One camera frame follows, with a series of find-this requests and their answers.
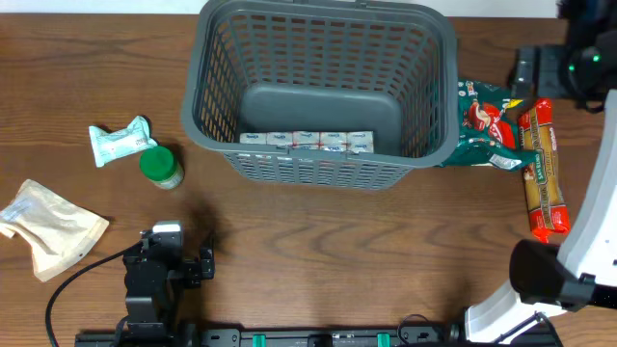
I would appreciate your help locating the tissue multipack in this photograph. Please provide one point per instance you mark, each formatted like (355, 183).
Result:
(355, 142)

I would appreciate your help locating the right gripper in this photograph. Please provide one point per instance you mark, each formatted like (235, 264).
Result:
(549, 61)

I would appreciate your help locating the green-lid jar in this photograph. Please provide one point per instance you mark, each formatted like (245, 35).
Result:
(160, 166)

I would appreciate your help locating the grey plastic basket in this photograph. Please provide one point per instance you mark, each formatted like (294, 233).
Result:
(281, 66)

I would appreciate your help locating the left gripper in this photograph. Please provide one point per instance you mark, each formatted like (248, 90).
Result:
(194, 267)

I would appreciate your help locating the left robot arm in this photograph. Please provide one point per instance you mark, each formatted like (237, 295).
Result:
(153, 312)

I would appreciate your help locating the green coffee bag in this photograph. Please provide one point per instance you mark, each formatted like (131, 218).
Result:
(487, 137)

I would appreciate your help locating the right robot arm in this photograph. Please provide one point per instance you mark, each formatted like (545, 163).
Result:
(547, 280)

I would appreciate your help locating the small white-teal pouch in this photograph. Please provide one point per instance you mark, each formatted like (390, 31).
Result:
(108, 147)

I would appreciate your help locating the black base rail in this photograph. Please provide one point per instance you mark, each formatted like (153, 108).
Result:
(406, 337)

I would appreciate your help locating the beige paper pouch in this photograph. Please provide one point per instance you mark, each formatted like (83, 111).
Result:
(59, 232)

